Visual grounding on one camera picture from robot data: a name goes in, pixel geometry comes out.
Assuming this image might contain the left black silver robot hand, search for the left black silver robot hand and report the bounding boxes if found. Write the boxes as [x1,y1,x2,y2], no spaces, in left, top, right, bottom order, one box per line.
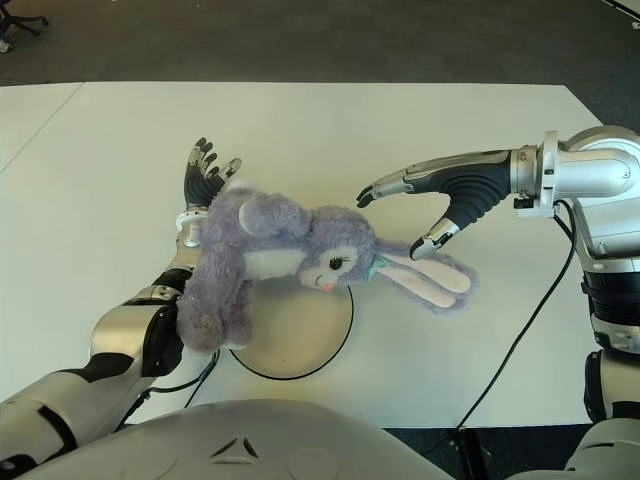
[182,137,243,208]

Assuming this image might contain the white plate black rim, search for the white plate black rim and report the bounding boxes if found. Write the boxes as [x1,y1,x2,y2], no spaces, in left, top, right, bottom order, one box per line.
[227,282,356,381]

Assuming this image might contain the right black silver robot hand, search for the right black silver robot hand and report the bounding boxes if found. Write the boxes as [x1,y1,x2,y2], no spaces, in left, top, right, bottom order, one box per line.
[355,148,516,261]

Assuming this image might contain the thick black power cable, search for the thick black power cable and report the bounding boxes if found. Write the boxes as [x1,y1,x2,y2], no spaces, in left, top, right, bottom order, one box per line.
[552,202,594,261]
[147,349,219,392]

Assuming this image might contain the thin black signal cable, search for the thin black signal cable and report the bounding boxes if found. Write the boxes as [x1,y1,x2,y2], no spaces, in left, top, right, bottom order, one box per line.
[184,349,221,409]
[457,199,577,430]

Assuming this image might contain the silver robot torso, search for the silver robot torso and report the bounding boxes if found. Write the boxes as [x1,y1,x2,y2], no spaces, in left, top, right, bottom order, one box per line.
[49,399,441,480]

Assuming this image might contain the purple plush bunny doll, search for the purple plush bunny doll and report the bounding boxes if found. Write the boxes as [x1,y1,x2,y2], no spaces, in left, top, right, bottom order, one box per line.
[177,175,480,354]

